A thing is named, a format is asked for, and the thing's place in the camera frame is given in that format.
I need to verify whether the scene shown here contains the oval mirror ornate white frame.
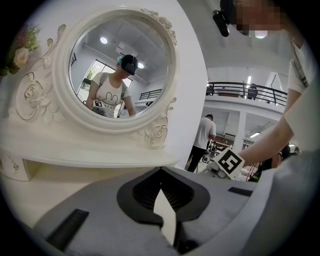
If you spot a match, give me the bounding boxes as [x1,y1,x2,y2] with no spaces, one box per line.
[8,7,181,151]

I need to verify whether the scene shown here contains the white dressing table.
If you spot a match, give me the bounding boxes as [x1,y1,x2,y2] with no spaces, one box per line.
[0,119,180,230]

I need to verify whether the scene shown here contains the person's right forearm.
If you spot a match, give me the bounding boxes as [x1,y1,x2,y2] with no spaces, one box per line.
[237,109,295,169]

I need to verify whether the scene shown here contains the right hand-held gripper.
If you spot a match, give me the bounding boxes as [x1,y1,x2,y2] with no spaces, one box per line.
[204,146,246,181]

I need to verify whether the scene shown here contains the artificial flower bouquet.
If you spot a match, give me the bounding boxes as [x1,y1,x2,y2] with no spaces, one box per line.
[0,24,42,77]

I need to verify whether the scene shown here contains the person in white shirt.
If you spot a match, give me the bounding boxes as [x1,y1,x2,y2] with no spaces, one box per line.
[284,37,317,121]

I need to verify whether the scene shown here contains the black mezzanine railing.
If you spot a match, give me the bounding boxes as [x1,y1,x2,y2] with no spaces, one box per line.
[205,81,288,107]

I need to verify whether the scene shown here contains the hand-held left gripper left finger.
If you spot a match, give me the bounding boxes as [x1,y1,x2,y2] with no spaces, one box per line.
[31,166,180,256]

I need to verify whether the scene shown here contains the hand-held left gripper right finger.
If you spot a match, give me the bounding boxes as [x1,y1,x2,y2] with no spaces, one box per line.
[161,166,259,256]

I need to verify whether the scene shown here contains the black head-mounted camera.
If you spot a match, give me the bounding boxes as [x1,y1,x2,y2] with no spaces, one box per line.
[211,0,237,38]

